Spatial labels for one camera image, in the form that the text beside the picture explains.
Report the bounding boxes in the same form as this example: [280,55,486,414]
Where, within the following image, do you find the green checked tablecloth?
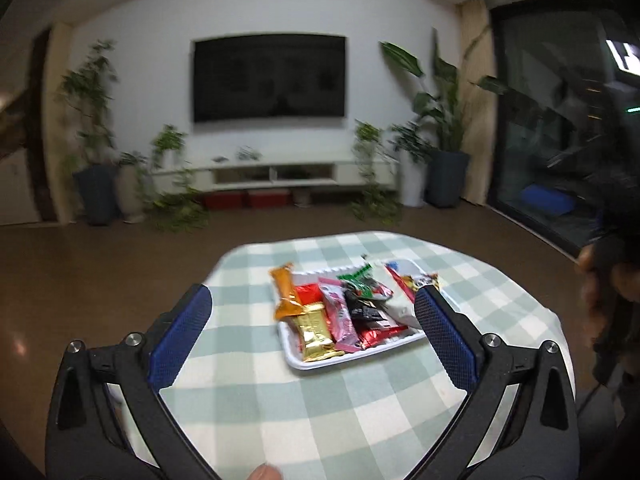
[115,231,576,480]

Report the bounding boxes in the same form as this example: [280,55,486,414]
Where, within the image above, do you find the tall leafy tree plant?
[57,40,121,171]

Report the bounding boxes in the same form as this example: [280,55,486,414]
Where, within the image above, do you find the grey ribbed plant pot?
[116,164,147,223]

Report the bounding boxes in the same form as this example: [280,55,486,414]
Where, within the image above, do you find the black and gold cake packet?
[347,290,392,332]

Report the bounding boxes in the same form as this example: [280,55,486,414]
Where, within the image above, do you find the large broad leaf plant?
[380,30,506,153]

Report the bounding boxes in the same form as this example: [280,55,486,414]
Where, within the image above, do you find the white television cabinet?
[152,160,401,193]

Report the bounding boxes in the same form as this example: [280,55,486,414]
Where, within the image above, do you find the white and red stick packet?
[384,262,418,293]

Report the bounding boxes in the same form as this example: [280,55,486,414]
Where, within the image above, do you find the trailing vine plant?
[350,120,403,226]

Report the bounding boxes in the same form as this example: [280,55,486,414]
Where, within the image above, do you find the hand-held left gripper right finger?
[414,285,581,480]

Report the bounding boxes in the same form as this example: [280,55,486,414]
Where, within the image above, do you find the green snack packet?
[337,266,375,287]

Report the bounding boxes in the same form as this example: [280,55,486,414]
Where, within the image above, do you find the small bushy plant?
[392,122,436,166]

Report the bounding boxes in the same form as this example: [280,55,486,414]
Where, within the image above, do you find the small dark red packet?
[359,324,410,352]

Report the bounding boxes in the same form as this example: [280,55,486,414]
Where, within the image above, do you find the black wall television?
[192,35,347,123]

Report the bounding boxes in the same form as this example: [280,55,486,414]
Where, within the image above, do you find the orange snack packet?
[269,264,307,322]

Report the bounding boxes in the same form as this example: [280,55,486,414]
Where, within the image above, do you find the white strawberry print packet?
[350,280,395,302]

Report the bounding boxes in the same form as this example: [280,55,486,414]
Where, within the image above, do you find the gold snack packet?
[294,302,335,362]

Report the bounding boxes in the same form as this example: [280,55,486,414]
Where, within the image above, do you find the pink and white packet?
[320,280,358,352]

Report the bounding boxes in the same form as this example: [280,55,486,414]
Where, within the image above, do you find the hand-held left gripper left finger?
[45,282,213,480]

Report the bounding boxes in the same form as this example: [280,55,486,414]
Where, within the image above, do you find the white plastic tray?
[272,259,446,372]

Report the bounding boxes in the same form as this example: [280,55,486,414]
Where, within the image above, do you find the tall white plant pot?
[400,160,427,208]

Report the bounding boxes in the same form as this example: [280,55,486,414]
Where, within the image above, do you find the glass sliding door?
[490,0,640,261]

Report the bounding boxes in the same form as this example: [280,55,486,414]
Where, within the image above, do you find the beige curtain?
[455,0,501,206]

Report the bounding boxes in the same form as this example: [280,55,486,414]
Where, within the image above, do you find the dark blue square planter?
[72,162,121,226]
[425,150,472,209]

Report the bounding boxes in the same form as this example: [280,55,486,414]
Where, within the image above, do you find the large red snack bag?
[295,284,326,307]

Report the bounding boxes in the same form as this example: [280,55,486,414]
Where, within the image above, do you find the trailing pothos plant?
[145,125,211,233]

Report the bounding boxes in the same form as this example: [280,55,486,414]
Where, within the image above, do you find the red storage box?
[202,191,246,211]
[248,190,291,209]

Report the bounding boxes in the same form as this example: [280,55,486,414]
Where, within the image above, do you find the person's right hand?
[575,242,640,348]

